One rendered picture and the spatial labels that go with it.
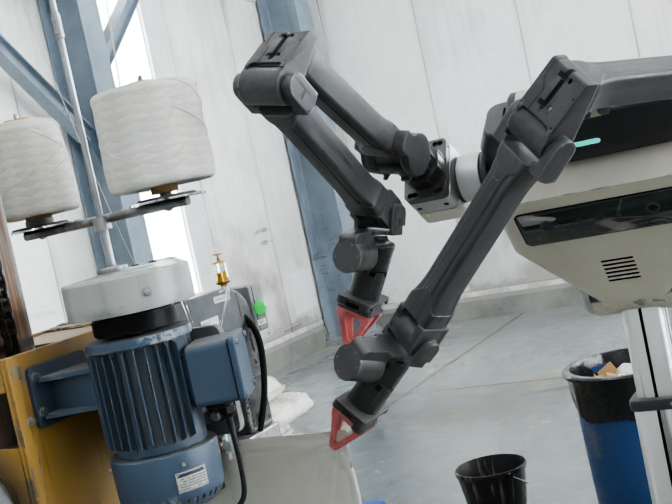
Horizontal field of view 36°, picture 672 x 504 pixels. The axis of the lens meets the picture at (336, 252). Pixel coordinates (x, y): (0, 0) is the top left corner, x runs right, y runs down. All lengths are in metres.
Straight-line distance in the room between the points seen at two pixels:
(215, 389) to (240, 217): 8.07
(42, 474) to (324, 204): 9.02
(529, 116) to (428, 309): 0.33
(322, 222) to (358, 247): 8.71
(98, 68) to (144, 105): 6.18
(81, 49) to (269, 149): 2.90
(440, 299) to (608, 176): 0.45
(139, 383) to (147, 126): 0.37
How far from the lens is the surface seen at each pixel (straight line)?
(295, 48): 1.53
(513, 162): 1.44
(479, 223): 1.48
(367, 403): 1.64
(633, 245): 1.92
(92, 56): 7.67
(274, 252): 9.85
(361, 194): 1.72
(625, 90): 1.48
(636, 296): 2.03
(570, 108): 1.40
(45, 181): 1.68
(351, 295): 1.81
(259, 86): 1.51
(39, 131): 1.70
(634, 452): 3.80
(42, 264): 7.37
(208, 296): 1.82
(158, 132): 1.50
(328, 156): 1.63
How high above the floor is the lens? 1.46
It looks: 3 degrees down
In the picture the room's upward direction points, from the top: 12 degrees counter-clockwise
